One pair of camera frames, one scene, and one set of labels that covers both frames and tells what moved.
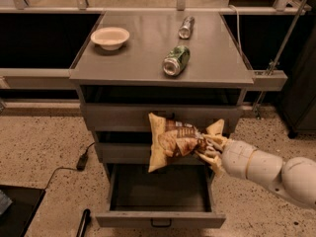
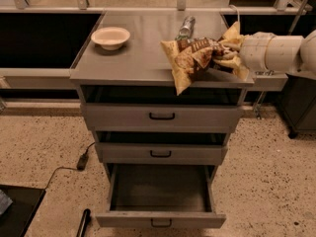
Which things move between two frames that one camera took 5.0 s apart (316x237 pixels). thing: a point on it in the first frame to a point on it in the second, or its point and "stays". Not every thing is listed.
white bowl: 110,38 stays
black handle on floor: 86,219 stays
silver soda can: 185,30 stays
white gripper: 235,160 to 253,51
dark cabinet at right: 298,100 stays
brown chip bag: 177,138 to 187,55
